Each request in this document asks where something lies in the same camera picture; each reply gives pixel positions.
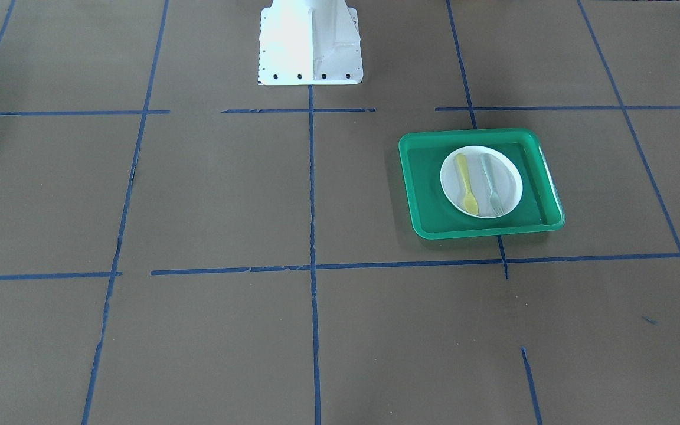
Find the yellow plastic spoon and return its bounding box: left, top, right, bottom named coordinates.
left=455, top=153, right=479, bottom=216

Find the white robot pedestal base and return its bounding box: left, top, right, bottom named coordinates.
left=257, top=1, right=364, bottom=86

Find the pale green plastic fork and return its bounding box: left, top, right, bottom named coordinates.
left=480, top=154, right=504, bottom=216

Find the white round plate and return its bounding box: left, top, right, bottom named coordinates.
left=439, top=145, right=524, bottom=220

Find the green plastic tray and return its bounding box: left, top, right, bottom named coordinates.
left=399, top=128, right=565, bottom=240

